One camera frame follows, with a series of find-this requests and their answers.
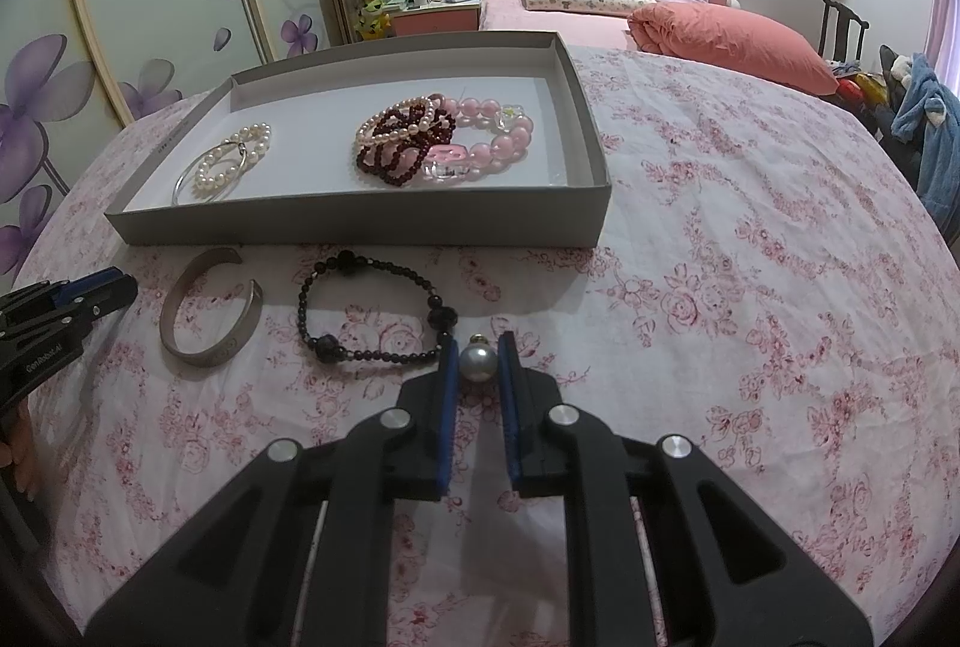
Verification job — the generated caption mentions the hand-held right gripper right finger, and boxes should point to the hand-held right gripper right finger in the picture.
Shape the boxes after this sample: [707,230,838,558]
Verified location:
[497,330,875,647]

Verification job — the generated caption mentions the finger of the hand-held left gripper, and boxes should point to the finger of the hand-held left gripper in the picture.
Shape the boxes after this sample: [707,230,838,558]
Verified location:
[45,276,140,337]
[0,266,127,312]

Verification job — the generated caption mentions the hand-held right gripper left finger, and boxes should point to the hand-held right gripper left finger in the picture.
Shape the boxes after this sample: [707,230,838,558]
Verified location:
[82,336,460,647]

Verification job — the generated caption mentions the wide silver cuff bracelet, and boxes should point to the wide silver cuff bracelet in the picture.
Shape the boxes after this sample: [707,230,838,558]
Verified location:
[159,247,265,368]

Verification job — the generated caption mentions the black bead bracelet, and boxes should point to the black bead bracelet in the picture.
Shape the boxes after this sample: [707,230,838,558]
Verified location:
[296,249,460,369]

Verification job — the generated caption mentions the thin silver bangle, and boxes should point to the thin silver bangle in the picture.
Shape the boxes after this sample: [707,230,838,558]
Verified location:
[172,140,253,205]

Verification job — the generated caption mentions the grey cardboard box tray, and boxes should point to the grey cardboard box tray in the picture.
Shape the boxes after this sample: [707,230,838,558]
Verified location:
[103,30,613,249]

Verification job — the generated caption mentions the dark red bead bracelet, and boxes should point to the dark red bead bracelet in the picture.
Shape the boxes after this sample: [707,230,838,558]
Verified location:
[354,105,457,189]

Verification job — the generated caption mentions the large pink bead bracelet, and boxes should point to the large pink bead bracelet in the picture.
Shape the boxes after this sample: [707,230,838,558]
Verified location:
[424,92,535,187]

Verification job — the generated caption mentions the pink and white pearl bracelet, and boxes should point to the pink and white pearl bracelet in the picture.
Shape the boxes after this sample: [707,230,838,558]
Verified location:
[354,95,443,153]

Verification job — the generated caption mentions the person's left hand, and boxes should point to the person's left hand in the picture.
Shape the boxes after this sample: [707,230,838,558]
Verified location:
[0,407,40,496]

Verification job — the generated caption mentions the green plush toy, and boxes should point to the green plush toy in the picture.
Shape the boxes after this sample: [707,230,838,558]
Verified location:
[357,0,393,40]

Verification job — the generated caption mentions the bed with pink sheet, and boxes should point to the bed with pink sheet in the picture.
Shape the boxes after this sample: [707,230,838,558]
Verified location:
[478,0,661,52]

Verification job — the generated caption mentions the pink nightstand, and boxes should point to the pink nightstand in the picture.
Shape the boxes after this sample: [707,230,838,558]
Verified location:
[391,2,482,39]

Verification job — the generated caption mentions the folded pink quilt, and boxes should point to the folded pink quilt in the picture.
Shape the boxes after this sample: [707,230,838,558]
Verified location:
[626,2,841,97]

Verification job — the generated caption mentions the dark wooden chair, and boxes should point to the dark wooden chair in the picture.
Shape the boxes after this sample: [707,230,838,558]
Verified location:
[817,0,871,64]

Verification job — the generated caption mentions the blue fleece garment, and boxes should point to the blue fleece garment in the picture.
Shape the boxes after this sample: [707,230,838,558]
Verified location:
[889,50,960,222]

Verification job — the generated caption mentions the pink curtain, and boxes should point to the pink curtain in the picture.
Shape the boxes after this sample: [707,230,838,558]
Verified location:
[926,0,960,93]

